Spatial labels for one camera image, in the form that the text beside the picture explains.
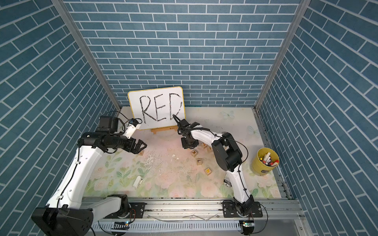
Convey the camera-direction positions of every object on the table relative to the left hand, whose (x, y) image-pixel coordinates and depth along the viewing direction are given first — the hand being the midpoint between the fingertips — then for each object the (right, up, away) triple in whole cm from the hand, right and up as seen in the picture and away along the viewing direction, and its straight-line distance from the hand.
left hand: (142, 141), depth 75 cm
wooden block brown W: (+26, -10, +18) cm, 34 cm away
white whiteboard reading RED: (+1, +20, +21) cm, 29 cm away
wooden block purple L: (+30, -14, +14) cm, 36 cm away
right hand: (+22, -7, +22) cm, 32 cm away
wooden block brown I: (+37, -8, +20) cm, 42 cm away
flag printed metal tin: (+45, -23, +6) cm, 51 cm away
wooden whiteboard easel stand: (+12, +6, +28) cm, 31 cm away
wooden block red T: (+33, -5, +21) cm, 40 cm away
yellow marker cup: (+66, -12, +6) cm, 67 cm away
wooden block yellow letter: (+35, -19, +10) cm, 40 cm away
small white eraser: (-5, -23, +6) cm, 25 cm away
